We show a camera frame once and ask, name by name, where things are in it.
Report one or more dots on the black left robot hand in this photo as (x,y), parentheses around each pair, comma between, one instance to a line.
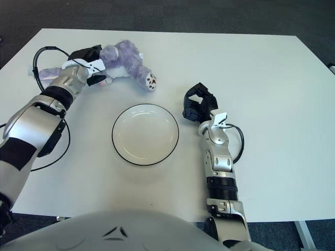
(85,54)

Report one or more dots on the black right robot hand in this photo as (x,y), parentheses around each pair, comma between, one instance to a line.
(206,103)

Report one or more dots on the purple plush bunny doll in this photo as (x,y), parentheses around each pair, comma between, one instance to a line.
(128,60)

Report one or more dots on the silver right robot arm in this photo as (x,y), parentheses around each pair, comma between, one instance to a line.
(221,162)

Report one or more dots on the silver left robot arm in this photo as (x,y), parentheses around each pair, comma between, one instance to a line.
(31,125)

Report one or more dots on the white plate black rim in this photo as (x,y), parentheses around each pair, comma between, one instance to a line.
(145,134)

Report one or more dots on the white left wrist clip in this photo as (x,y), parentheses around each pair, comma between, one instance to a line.
(97,65)

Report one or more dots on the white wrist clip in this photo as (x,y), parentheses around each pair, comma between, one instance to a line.
(97,65)
(220,119)

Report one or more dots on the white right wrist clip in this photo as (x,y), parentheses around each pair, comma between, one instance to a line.
(220,119)

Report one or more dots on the pale object beside table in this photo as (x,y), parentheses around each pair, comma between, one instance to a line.
(332,69)

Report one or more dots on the grey robot torso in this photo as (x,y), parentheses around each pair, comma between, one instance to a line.
(131,230)

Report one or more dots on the grey table leg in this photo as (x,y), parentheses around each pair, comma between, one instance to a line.
(303,235)

